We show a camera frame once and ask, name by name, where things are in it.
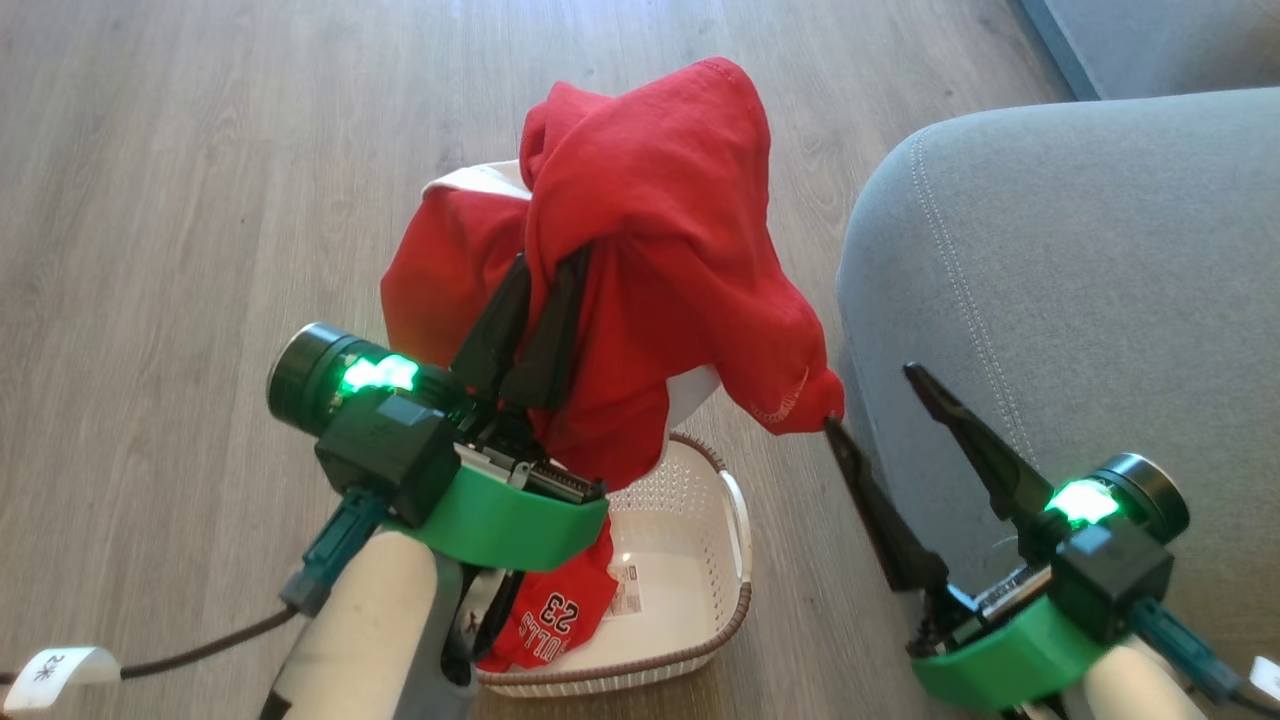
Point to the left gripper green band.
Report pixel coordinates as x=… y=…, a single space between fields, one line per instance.
x=510 y=525

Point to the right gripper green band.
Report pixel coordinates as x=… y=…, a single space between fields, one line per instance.
x=1010 y=655

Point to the red jersey with white trim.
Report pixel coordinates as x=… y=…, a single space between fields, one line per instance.
x=660 y=200

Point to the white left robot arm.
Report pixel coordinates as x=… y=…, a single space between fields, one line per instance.
x=360 y=640

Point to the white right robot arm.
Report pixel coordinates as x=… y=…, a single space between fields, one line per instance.
x=1130 y=690

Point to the white plastic laundry basket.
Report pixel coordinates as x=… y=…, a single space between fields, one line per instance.
x=680 y=560

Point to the white printed basket sticker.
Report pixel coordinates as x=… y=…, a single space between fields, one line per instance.
x=624 y=590

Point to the grey fabric sofa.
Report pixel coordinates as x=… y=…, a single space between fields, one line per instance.
x=1080 y=280

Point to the grey sofa base section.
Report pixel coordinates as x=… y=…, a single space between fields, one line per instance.
x=1160 y=40

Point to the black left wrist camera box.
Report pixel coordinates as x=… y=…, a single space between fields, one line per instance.
x=390 y=450

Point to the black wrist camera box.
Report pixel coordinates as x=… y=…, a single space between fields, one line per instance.
x=1110 y=580
x=390 y=450

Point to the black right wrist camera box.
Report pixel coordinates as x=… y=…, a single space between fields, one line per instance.
x=1110 y=580

